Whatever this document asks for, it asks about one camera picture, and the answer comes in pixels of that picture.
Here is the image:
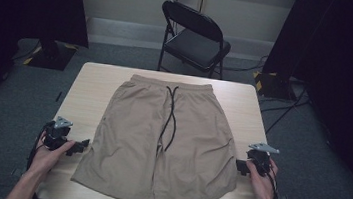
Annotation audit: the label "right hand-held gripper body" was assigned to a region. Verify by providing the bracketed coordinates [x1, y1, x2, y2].
[243, 140, 281, 179]

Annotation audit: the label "black stand base striped tape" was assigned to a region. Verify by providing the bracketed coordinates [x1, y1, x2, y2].
[250, 69, 300, 102]
[21, 36, 79, 73]

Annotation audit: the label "black folding chair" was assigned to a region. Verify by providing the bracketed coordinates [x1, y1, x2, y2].
[154, 0, 236, 81]

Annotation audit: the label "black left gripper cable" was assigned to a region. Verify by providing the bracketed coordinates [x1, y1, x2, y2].
[22, 118, 52, 199]

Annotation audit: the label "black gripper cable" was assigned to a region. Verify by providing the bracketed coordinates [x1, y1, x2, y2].
[22, 118, 52, 199]
[262, 169, 283, 199]

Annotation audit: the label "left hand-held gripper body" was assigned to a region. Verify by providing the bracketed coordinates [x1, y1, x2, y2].
[41, 114, 78, 154]

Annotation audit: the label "dark curtain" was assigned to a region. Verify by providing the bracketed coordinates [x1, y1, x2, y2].
[247, 0, 353, 199]

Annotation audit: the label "person's right hand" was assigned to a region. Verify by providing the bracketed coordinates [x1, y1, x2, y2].
[241, 155, 281, 199]

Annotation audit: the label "person's left hand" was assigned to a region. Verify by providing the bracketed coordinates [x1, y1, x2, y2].
[27, 129, 78, 182]

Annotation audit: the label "black floor cables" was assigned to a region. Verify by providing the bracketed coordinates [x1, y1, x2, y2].
[217, 50, 317, 139]

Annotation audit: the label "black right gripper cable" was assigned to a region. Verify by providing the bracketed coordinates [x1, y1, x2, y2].
[262, 169, 283, 199]

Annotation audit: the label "beige shorts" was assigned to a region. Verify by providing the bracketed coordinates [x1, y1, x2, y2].
[68, 68, 249, 199]

